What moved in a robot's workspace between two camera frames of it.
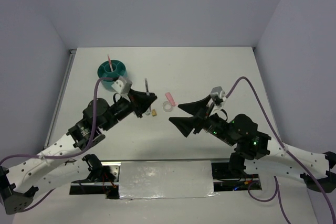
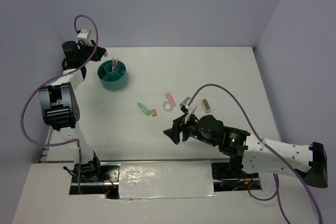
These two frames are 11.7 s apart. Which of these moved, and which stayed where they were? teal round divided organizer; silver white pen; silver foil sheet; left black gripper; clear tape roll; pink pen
Moved: left black gripper; pink pen; silver white pen
Stayed: teal round divided organizer; silver foil sheet; clear tape roll
